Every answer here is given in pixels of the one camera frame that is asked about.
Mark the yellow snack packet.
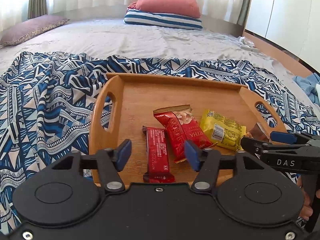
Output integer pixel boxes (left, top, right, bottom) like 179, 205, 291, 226
200, 109, 247, 151

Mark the red nut snack packet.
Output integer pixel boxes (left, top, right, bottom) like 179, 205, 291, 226
153, 105, 215, 163

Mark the small dark red bar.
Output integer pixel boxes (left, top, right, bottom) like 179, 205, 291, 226
142, 126, 175, 183

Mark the brown chocolate nut bar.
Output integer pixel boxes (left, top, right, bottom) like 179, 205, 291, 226
246, 122, 270, 142

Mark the right hand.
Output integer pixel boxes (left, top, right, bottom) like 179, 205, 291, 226
297, 176, 313, 221

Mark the light blue cloth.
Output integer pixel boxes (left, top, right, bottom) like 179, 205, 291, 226
293, 73, 320, 106

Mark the wooden serving tray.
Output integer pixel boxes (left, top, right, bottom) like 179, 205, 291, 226
89, 73, 286, 186

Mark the blue white patterned cloth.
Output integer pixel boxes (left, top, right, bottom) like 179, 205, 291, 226
1, 51, 319, 234

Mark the crumpled white wrapper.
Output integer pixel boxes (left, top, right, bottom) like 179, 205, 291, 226
238, 36, 255, 48

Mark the grey bed sheet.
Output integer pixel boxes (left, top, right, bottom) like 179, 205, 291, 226
1, 19, 313, 106

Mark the white wardrobe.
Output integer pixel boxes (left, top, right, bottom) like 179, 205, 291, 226
246, 0, 319, 71

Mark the grey green drape right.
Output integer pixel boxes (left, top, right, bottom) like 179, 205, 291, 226
237, 0, 251, 26

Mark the grey green drape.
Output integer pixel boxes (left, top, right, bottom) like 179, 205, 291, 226
237, 0, 251, 26
28, 0, 48, 19

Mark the blue white striped pillow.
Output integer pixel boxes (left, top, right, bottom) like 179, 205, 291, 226
124, 9, 203, 30

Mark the purple pillow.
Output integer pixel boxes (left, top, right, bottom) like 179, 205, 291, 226
1, 15, 69, 47

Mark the red pillow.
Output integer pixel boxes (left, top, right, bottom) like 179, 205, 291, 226
128, 0, 201, 18

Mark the grey green drape left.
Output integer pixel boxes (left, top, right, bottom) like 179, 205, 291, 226
28, 0, 48, 19

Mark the wooden bed frame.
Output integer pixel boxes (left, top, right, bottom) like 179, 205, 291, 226
243, 30, 312, 77

